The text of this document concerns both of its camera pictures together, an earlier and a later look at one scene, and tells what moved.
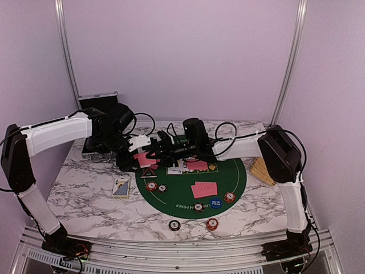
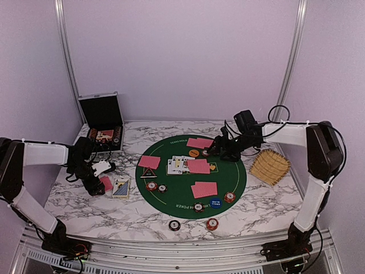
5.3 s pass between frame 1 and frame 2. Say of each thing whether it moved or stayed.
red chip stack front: stayed
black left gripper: moved
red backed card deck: moved
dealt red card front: stayed
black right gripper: moved
